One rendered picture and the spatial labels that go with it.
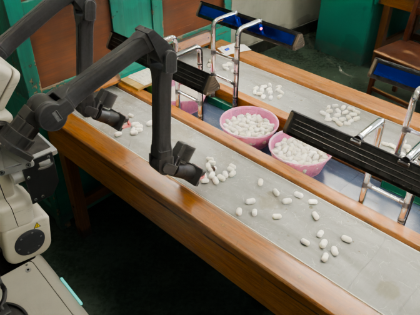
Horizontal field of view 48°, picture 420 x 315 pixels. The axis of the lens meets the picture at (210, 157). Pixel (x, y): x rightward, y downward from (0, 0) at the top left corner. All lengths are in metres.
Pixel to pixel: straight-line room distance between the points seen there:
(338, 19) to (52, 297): 3.49
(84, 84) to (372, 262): 1.03
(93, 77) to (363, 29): 3.41
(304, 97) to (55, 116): 1.42
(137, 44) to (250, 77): 1.26
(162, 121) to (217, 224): 0.40
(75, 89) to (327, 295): 0.92
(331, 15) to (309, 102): 2.34
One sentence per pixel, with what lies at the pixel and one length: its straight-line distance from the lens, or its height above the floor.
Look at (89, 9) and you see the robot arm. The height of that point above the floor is 1.34.
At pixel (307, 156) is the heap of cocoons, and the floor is 0.74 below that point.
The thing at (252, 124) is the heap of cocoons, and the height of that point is 0.74.
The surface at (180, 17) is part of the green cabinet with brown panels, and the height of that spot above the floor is 0.98.
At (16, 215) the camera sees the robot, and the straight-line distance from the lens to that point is 1.62.
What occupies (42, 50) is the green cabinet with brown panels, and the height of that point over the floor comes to 1.05.
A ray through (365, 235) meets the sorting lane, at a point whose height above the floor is 0.74.
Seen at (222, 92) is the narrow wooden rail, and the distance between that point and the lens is 2.37.
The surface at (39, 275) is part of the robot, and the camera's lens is 2.20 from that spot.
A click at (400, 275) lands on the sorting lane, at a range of 1.60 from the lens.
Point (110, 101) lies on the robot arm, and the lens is 1.87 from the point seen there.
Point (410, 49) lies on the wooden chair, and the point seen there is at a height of 0.46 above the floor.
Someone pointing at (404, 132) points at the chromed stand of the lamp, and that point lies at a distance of 1.85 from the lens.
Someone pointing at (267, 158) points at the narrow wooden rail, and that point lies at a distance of 1.90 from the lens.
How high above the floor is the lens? 1.90
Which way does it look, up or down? 37 degrees down
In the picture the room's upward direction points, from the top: straight up
